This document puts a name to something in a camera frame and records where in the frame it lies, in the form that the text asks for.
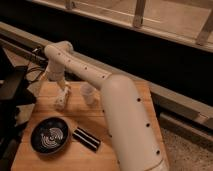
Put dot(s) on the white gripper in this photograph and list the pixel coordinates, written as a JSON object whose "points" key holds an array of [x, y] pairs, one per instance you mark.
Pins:
{"points": [[55, 72]]}

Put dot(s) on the white bottle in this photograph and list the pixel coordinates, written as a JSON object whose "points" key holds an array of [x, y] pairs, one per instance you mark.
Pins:
{"points": [[62, 98]]}

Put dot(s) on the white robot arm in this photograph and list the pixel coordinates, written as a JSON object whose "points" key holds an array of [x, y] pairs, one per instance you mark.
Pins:
{"points": [[132, 136]]}

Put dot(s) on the dark ceramic patterned bowl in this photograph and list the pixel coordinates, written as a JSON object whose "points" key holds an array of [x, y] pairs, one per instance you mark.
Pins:
{"points": [[49, 136]]}

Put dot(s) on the translucent plastic cup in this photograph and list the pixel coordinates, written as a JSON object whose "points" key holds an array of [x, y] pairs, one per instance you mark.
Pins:
{"points": [[88, 93]]}

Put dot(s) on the black equipment at left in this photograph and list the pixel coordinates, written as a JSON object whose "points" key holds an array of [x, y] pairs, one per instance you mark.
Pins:
{"points": [[13, 92]]}

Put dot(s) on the black white striped block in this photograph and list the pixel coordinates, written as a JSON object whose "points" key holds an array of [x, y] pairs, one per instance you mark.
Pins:
{"points": [[86, 139]]}

